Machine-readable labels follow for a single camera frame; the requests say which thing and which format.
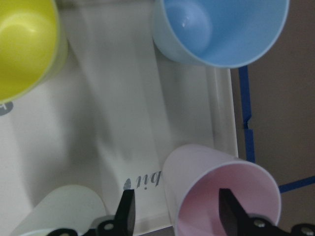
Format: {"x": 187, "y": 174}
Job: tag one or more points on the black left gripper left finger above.
{"x": 125, "y": 215}

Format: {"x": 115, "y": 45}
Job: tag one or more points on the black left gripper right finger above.
{"x": 233, "y": 217}

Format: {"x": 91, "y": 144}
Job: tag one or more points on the pink cup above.
{"x": 194, "y": 174}

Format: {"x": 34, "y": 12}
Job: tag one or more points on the pale green cup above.
{"x": 71, "y": 207}

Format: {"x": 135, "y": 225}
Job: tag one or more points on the light blue cup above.
{"x": 219, "y": 33}

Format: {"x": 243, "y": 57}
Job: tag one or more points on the yellow cup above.
{"x": 33, "y": 45}

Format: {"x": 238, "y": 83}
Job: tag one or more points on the white rabbit tray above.
{"x": 110, "y": 117}

